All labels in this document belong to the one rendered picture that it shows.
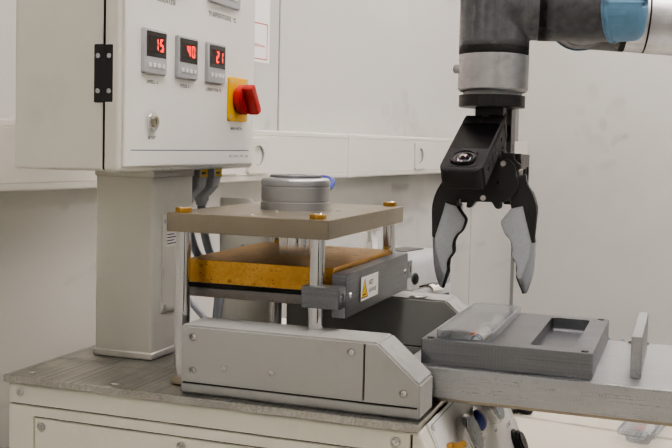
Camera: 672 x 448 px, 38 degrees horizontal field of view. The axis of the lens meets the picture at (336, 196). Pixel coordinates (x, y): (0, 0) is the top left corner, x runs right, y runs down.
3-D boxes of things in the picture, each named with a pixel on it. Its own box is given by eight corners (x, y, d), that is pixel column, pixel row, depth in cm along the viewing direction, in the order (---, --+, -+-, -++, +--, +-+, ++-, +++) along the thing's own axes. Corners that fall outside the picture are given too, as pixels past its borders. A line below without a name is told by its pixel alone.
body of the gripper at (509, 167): (530, 207, 110) (534, 99, 109) (518, 210, 101) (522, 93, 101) (463, 204, 112) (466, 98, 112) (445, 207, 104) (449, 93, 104)
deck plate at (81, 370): (2, 381, 105) (2, 372, 105) (165, 327, 138) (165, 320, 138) (418, 433, 89) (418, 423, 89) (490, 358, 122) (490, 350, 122)
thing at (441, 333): (491, 356, 95) (491, 333, 95) (435, 351, 97) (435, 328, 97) (521, 324, 112) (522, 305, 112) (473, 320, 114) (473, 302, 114)
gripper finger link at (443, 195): (462, 247, 106) (493, 174, 105) (459, 249, 105) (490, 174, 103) (424, 230, 108) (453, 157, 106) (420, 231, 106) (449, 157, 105)
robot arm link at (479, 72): (523, 51, 101) (445, 52, 103) (521, 96, 101) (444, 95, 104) (534, 59, 108) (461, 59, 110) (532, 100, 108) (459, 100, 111)
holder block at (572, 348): (420, 363, 97) (421, 337, 97) (463, 329, 116) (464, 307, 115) (592, 380, 91) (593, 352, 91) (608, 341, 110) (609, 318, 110)
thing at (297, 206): (113, 294, 104) (114, 172, 104) (238, 263, 133) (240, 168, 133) (326, 312, 96) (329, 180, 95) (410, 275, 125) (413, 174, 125)
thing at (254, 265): (184, 295, 105) (185, 207, 105) (267, 271, 126) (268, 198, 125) (334, 307, 99) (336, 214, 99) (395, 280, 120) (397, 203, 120)
